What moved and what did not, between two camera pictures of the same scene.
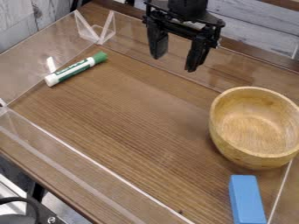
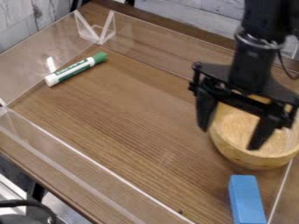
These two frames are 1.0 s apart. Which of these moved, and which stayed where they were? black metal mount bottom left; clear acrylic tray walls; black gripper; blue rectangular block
Moved: black gripper
Stayed: clear acrylic tray walls; black metal mount bottom left; blue rectangular block
